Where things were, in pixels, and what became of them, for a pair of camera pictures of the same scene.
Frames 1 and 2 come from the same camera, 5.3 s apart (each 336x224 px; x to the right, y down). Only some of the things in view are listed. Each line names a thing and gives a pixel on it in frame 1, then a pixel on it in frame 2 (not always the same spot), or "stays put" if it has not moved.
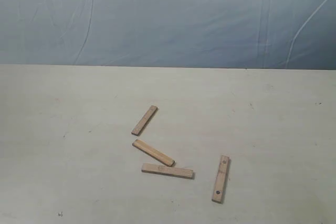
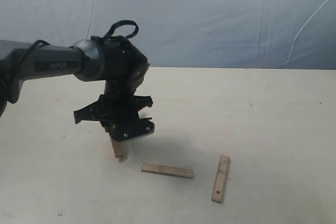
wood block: [158, 169] stays put
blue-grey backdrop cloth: [239, 20] stays put
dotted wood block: [221, 180] stays put
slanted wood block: [153, 152] to [118, 147]
